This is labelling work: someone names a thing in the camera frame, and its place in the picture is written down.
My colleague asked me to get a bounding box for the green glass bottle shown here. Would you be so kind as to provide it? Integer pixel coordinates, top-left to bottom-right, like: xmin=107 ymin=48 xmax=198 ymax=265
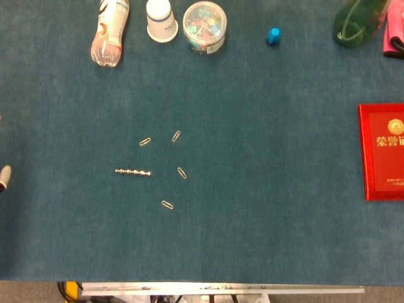
xmin=333 ymin=0 xmax=391 ymax=49

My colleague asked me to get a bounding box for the clear jar of binder clips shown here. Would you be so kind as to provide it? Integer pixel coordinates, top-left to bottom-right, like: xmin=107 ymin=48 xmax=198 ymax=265
xmin=182 ymin=1 xmax=228 ymax=54

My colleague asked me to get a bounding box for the clear plastic drink bottle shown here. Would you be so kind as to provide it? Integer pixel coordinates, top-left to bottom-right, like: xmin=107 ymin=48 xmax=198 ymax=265
xmin=90 ymin=0 xmax=131 ymax=68

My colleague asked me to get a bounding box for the blue felt table mat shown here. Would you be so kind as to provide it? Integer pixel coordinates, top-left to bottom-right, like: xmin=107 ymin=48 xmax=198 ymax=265
xmin=0 ymin=0 xmax=404 ymax=283

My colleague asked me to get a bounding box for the small blue stamp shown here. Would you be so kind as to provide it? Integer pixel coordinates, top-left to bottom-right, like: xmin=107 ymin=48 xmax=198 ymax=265
xmin=265 ymin=27 xmax=282 ymax=47

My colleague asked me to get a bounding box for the pink cloth with black trim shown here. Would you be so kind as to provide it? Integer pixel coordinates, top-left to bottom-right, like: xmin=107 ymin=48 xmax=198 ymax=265
xmin=383 ymin=0 xmax=404 ymax=60

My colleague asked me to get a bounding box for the white paper cup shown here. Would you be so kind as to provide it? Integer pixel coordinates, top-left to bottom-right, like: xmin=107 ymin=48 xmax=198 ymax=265
xmin=146 ymin=0 xmax=179 ymax=44

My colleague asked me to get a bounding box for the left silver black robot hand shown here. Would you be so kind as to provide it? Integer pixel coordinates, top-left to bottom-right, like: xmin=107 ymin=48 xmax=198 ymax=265
xmin=0 ymin=165 xmax=12 ymax=191

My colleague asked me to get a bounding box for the aluminium rail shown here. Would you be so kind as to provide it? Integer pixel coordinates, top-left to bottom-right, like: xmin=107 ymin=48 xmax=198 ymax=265
xmin=81 ymin=282 xmax=365 ymax=297

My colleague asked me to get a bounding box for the silver metal chain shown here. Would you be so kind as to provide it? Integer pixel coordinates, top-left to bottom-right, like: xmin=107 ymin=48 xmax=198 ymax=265
xmin=115 ymin=169 xmax=153 ymax=177

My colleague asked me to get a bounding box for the yellow plastic part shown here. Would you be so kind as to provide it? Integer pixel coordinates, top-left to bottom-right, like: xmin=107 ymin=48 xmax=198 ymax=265
xmin=65 ymin=281 xmax=83 ymax=300

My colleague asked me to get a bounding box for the red certificate book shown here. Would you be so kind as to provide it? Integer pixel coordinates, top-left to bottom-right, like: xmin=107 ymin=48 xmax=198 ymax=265
xmin=357 ymin=103 xmax=404 ymax=202

